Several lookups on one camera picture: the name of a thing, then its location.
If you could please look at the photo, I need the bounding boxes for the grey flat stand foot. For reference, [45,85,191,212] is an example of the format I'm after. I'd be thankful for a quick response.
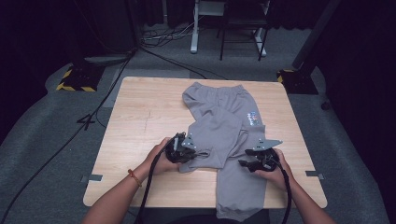
[83,54,133,65]

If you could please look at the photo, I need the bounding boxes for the dark upright stand pole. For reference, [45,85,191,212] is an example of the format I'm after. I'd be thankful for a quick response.
[123,0,142,54]

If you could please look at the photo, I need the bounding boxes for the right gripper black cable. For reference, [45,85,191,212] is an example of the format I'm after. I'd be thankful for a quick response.
[270,153,293,224]

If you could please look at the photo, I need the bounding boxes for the thin black floor cable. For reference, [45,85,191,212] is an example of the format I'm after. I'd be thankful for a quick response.
[139,46,229,81]

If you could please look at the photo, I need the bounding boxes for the black yellow striped stand base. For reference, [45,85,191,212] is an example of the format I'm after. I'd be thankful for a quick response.
[55,63,106,93]
[276,68,319,95]

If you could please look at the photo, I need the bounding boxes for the slanted dark metal pole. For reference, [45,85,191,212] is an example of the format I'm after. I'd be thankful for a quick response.
[291,0,342,70]

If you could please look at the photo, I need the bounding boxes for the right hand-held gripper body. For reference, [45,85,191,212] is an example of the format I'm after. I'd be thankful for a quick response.
[245,138,284,173]

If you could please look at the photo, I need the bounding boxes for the orange bead bracelet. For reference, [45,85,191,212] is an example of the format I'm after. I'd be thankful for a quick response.
[127,168,143,188]

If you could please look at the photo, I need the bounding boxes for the white desk frame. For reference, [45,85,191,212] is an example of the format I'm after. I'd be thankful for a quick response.
[190,0,269,58]

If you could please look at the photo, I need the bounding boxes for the long black floor cable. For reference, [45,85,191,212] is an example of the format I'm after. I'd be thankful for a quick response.
[0,46,139,220]

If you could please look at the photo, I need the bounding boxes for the person's left hand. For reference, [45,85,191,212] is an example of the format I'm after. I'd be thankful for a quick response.
[143,136,182,175]

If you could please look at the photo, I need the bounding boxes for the bundle of floor cables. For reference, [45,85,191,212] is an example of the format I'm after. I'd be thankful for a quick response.
[140,21,196,49]

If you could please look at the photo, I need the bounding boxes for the grey tape strip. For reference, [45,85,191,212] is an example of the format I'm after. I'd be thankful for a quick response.
[80,174,104,184]
[304,170,325,181]

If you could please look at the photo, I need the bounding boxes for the grey sweat pants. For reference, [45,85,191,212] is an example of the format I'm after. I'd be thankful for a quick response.
[179,81,269,223]

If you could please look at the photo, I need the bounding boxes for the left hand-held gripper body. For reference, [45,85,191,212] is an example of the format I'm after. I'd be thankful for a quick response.
[164,132,198,164]

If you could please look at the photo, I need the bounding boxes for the black metal chair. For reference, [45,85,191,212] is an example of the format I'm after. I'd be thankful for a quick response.
[217,0,272,63]

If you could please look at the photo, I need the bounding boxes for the person's right hand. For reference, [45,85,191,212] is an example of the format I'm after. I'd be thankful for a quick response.
[253,148,295,191]

